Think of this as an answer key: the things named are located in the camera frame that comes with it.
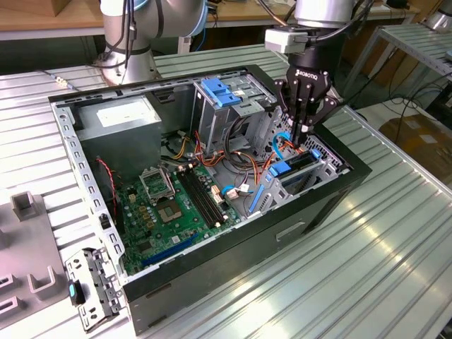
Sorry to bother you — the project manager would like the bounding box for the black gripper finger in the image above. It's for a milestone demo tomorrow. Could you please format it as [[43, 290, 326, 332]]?
[[274, 80, 302, 145], [300, 83, 344, 145]]

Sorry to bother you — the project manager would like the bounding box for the orange power wire black plug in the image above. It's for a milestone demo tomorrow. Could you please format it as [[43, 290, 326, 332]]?
[[278, 137, 307, 155]]

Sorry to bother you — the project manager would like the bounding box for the blue data wire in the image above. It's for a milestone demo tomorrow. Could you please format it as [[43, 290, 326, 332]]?
[[272, 129, 293, 160]]

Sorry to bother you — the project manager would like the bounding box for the hard disk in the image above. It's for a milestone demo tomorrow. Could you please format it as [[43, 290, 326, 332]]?
[[248, 148, 322, 215]]

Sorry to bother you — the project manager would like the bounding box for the grey metal disk bay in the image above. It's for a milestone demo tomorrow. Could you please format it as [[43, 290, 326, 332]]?
[[243, 133, 350, 218]]

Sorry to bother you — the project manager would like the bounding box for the blue plastic drive latch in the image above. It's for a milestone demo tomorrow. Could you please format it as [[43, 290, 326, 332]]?
[[201, 78, 243, 109]]

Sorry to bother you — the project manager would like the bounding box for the grey optical drive cage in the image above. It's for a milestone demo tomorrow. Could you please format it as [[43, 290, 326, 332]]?
[[192, 76, 278, 156]]

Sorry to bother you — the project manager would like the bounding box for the brown cardboard box with label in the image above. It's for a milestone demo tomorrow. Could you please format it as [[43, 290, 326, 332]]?
[[379, 114, 452, 177]]

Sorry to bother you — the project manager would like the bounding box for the metal slat side table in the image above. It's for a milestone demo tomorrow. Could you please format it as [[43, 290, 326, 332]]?
[[338, 23, 452, 103]]

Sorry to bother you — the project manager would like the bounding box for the pink board connector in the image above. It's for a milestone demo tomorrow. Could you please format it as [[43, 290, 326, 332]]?
[[210, 185, 225, 208]]

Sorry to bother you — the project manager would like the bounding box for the black RAM slot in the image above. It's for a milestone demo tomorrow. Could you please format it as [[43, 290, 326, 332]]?
[[185, 167, 225, 225], [181, 169, 220, 227], [177, 170, 217, 229], [189, 166, 229, 222]]

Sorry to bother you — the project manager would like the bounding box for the CPU socket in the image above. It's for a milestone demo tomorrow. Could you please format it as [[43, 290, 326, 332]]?
[[155, 199, 184, 225]]

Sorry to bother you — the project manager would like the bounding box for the metal socket cover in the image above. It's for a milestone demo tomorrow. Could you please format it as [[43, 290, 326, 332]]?
[[139, 165, 177, 205]]

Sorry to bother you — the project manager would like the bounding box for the green motherboard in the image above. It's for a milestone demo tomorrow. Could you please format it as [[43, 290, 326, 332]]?
[[114, 164, 244, 276]]

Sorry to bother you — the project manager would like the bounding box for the black open PC case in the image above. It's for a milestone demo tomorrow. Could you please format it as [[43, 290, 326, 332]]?
[[47, 63, 374, 336]]

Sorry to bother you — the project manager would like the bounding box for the grey power supply unit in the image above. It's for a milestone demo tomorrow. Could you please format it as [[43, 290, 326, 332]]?
[[72, 94, 163, 184]]

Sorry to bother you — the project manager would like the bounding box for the blue expansion slot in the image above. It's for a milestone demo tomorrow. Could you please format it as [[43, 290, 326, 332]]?
[[141, 234, 198, 268]]

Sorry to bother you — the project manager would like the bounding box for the black latch with blue tab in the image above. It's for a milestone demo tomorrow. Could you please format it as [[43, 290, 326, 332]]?
[[66, 278, 88, 307]]

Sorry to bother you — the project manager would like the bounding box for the grey parts rack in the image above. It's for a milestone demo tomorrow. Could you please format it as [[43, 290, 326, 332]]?
[[0, 192, 70, 326]]

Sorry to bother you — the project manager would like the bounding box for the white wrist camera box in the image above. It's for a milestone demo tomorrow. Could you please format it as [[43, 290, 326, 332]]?
[[264, 28, 310, 54]]

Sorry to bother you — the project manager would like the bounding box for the wooden desk white frame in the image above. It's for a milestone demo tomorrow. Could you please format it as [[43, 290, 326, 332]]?
[[0, 0, 421, 42]]

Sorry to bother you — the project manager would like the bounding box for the orange red wire bundle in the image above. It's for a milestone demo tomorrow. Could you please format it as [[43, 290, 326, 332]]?
[[192, 130, 275, 184]]

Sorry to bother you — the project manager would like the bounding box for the yellow black wire bundle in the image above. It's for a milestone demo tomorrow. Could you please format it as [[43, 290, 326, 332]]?
[[169, 136, 190, 160]]

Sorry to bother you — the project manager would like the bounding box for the red fan wire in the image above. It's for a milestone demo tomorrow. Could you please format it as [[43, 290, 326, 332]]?
[[95, 157, 119, 227]]

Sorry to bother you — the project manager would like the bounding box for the black cable silver connector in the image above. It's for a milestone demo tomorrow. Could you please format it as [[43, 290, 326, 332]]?
[[37, 69, 81, 92]]

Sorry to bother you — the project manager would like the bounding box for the grey metal slot bracket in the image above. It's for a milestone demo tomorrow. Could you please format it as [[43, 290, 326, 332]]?
[[64, 246, 126, 333]]

